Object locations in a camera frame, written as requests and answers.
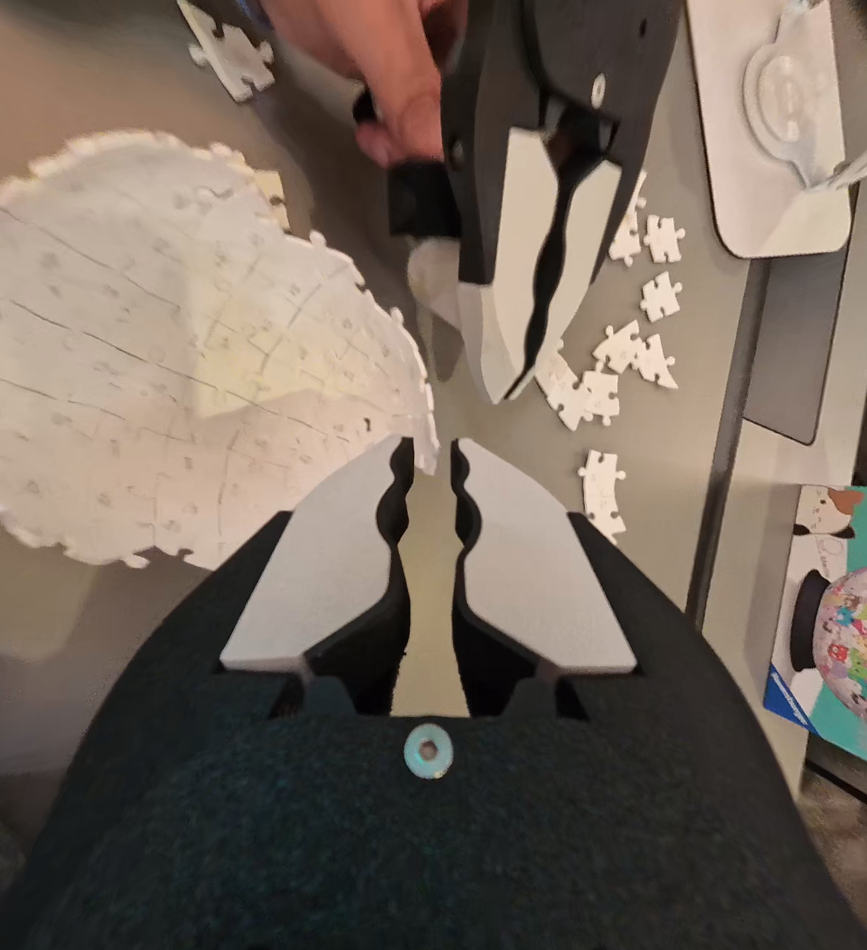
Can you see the colourful puzzle ball shell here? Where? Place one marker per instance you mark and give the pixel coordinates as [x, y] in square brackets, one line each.
[166, 356]

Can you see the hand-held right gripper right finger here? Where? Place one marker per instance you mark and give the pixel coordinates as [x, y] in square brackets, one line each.
[545, 586]

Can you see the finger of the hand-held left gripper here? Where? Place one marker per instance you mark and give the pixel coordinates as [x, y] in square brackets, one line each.
[593, 237]
[504, 282]

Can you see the white puzzle piece top left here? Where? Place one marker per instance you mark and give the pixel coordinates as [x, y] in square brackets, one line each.
[233, 56]

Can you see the dark grey pad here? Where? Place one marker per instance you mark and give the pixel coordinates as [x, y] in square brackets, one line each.
[797, 341]

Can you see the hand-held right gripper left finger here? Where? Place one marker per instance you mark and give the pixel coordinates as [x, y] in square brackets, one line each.
[315, 579]

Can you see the puzzle pieces group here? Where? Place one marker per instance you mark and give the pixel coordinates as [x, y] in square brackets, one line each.
[600, 386]

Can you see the clear plastic holder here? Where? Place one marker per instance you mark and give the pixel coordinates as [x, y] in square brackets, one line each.
[790, 96]

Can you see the puzzle ball cardboard box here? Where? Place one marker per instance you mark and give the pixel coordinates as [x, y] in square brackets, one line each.
[856, 638]

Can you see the person's left hand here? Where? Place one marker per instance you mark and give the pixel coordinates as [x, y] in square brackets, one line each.
[374, 59]

